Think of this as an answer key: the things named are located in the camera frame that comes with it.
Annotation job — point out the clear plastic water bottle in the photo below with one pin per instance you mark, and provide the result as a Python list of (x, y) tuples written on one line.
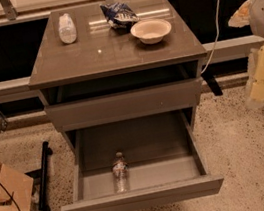
[(120, 173)]

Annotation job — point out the grey drawer cabinet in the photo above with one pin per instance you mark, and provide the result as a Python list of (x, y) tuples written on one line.
[(105, 61)]

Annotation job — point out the white plastic bottle lying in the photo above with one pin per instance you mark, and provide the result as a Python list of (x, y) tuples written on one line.
[(67, 29)]

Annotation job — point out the open grey middle drawer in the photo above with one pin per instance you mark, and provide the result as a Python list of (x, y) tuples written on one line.
[(165, 164)]

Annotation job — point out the grey top drawer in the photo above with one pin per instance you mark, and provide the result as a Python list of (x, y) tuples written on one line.
[(123, 106)]

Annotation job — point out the white paper bowl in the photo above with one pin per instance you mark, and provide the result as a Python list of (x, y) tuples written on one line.
[(151, 31)]

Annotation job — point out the blue white chip bag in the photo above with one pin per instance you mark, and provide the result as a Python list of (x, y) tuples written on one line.
[(119, 15)]

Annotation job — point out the black metal bar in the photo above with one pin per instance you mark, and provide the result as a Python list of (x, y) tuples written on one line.
[(46, 151)]

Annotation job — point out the metal window rail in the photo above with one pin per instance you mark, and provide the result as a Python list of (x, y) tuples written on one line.
[(226, 50)]

